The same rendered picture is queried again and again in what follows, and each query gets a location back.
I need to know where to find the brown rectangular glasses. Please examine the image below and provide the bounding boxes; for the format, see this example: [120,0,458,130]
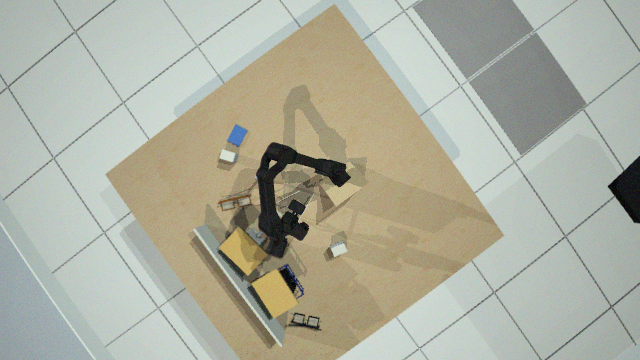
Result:
[218,195,251,211]

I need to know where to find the blue flat square tile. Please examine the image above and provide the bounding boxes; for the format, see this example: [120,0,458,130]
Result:
[228,124,247,146]

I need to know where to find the clear glasses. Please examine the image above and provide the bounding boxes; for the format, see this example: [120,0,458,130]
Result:
[291,313,321,330]

